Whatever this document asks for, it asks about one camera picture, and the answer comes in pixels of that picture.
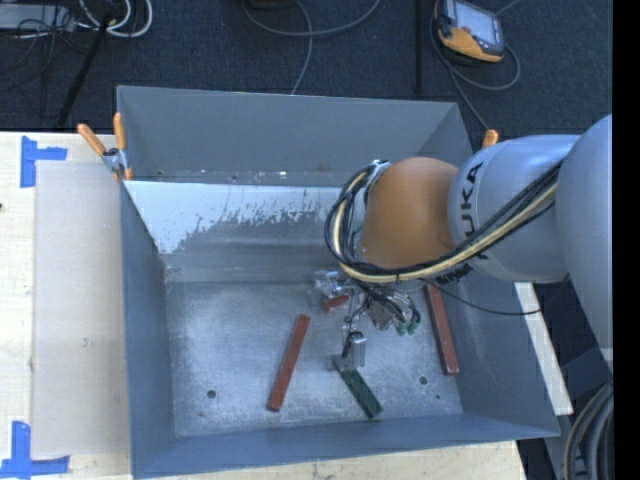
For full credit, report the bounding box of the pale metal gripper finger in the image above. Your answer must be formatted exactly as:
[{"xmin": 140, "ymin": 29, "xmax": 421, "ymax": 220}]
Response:
[
  {"xmin": 307, "ymin": 269, "xmax": 354, "ymax": 313},
  {"xmin": 342, "ymin": 335, "xmax": 369, "ymax": 371}
]

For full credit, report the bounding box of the grey metal bin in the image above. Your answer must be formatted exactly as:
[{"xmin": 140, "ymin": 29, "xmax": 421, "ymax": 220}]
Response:
[{"xmin": 115, "ymin": 85, "xmax": 562, "ymax": 480}]

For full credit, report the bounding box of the dark green flat block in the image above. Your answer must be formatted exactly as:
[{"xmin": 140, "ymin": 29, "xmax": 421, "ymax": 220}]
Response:
[{"xmin": 332, "ymin": 356, "xmax": 385, "ymax": 420}]

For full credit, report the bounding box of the red-brown flat block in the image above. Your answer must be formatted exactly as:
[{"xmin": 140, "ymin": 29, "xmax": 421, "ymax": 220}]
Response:
[
  {"xmin": 424, "ymin": 283, "xmax": 461, "ymax": 377},
  {"xmin": 266, "ymin": 313, "xmax": 312, "ymax": 413},
  {"xmin": 321, "ymin": 293, "xmax": 351, "ymax": 315}
]

